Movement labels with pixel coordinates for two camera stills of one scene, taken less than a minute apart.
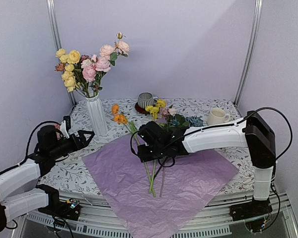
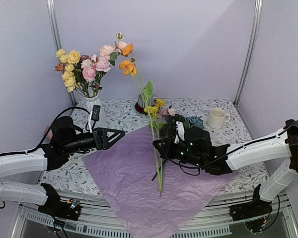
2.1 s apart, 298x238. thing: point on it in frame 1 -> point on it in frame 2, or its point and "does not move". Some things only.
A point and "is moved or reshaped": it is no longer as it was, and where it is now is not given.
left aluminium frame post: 54,23 does not move
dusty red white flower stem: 86,62 does not move
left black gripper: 83,143 -> 101,134
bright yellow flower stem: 155,112 is moved or reshaped
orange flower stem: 121,119 -> 128,68
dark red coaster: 141,109 does not move
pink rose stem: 92,74 does not move
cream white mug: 218,116 does not move
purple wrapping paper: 158,199 does not move
